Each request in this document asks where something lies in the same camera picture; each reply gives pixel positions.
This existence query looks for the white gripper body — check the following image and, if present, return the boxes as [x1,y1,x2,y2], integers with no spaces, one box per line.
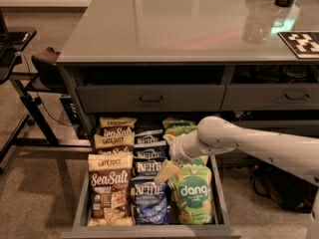
[169,130,200,163]

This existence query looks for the blue kettle chip bag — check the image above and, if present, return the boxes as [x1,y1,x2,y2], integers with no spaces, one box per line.
[131,176,168,225]
[134,160,163,176]
[135,141,166,159]
[135,129,163,144]

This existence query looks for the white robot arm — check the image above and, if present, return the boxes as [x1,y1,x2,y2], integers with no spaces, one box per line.
[155,116,319,186]

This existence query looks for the green dang bag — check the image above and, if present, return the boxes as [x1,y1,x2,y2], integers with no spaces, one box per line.
[162,118,195,128]
[165,125,197,136]
[168,166,214,225]
[180,155,208,167]

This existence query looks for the rear green Dang bag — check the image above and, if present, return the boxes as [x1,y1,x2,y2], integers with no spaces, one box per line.
[162,118,195,128]

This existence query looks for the front green Dang bag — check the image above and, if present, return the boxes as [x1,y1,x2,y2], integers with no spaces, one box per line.
[168,166,214,225]

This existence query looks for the closed grey top left drawer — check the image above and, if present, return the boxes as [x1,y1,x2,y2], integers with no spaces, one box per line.
[76,85,225,113]

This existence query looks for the middle brown sea salt bag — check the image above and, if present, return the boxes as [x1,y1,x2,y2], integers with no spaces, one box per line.
[94,132,135,155]

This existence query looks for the brown sea salt bag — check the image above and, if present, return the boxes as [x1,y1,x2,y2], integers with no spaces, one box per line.
[88,154,133,226]
[100,118,137,136]
[94,132,135,155]

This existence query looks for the front brown sea salt bag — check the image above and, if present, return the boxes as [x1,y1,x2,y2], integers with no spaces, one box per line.
[88,154,133,226]

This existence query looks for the rear brown sea salt bag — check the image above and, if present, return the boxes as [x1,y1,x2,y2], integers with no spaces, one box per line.
[100,118,137,136]

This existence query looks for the grey top right drawer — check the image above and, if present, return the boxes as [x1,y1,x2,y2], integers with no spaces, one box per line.
[221,83,319,111]

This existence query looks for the open grey middle drawer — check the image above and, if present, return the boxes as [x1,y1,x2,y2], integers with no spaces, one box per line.
[61,156,240,239]

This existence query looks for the grey cabinet counter unit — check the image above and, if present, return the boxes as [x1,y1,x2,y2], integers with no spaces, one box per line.
[55,0,319,167]

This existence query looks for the grey right middle drawer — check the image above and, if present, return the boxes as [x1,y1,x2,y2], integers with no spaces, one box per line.
[234,119,319,137]

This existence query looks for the black bag on floor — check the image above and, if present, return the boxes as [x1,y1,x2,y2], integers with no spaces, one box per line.
[250,165,319,214]

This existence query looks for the black power strip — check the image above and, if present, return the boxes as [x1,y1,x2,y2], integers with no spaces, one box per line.
[60,95,80,124]

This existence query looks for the black chair seat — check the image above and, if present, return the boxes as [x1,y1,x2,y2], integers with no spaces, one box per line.
[31,47,67,93]

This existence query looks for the black white fiducial marker board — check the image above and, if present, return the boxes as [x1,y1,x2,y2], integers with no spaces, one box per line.
[277,31,319,59]

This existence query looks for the black cable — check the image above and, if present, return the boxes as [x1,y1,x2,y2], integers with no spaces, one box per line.
[15,51,74,128]

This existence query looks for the black standing desk frame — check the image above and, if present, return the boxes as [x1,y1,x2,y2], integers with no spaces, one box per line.
[0,10,93,175]

